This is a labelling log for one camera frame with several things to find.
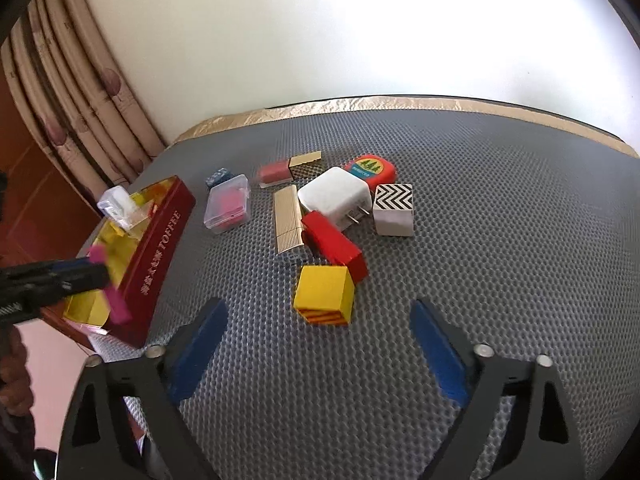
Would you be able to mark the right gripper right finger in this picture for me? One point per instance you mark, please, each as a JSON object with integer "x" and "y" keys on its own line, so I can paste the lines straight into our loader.
{"x": 456, "y": 363}

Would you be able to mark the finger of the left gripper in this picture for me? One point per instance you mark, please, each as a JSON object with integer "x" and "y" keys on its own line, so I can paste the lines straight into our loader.
{"x": 70, "y": 276}

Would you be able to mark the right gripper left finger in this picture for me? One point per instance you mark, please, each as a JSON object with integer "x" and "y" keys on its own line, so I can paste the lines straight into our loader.
{"x": 184, "y": 360}

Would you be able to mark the pink rectangular block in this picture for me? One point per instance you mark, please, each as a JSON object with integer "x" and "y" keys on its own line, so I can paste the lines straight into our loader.
{"x": 111, "y": 289}

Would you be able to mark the yellow cube box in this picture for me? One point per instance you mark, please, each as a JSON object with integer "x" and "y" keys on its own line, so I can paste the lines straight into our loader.
{"x": 325, "y": 295}

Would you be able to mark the clear box with pink packet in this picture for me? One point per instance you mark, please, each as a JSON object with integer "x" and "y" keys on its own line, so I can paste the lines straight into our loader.
{"x": 228, "y": 205}

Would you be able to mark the gold rectangular bar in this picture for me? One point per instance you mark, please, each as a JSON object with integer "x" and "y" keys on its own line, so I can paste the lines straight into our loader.
{"x": 287, "y": 220}

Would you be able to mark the red rectangular box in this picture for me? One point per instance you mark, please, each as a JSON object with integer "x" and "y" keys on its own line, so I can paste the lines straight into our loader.
{"x": 323, "y": 237}

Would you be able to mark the white wall charger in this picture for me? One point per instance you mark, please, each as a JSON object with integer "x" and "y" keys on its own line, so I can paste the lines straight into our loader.
{"x": 337, "y": 194}

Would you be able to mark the person's hand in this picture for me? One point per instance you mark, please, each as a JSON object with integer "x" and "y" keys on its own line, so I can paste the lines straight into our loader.
{"x": 16, "y": 392}

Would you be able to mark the brown wooden door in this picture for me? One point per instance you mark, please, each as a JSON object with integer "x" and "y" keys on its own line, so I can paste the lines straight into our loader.
{"x": 43, "y": 218}

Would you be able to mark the red gold toffee tin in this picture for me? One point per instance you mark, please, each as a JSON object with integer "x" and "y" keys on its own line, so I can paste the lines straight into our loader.
{"x": 138, "y": 266}

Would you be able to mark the clear box with label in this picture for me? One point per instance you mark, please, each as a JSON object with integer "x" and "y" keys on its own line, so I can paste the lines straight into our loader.
{"x": 121, "y": 209}

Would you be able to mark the grey honeycomb table mat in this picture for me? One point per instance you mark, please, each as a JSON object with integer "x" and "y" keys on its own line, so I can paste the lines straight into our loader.
{"x": 525, "y": 235}

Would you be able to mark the pink lip gloss gold cap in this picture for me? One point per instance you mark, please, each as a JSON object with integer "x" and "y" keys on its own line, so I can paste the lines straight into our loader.
{"x": 298, "y": 167}

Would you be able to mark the beige patterned curtain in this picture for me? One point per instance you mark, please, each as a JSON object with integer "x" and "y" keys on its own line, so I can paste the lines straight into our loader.
{"x": 73, "y": 97}

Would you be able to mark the gold tablecloth edge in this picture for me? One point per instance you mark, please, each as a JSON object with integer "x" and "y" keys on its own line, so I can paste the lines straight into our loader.
{"x": 223, "y": 123}

